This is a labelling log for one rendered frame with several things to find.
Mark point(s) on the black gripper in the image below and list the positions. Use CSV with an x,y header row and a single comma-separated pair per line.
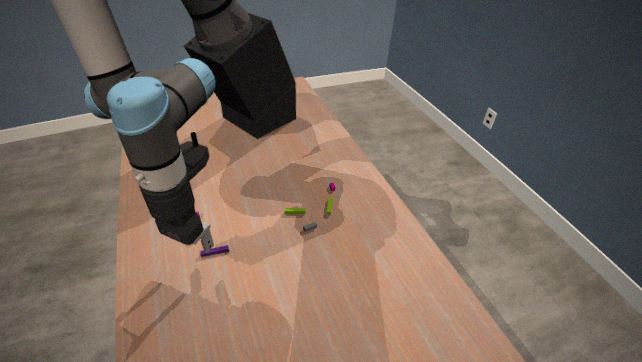
x,y
171,197

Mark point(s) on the purple rod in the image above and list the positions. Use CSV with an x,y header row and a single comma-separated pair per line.
x,y
214,251

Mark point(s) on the grey rod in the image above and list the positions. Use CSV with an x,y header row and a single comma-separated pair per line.
x,y
310,226

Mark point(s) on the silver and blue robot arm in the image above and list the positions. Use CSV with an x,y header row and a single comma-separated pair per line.
x,y
146,115

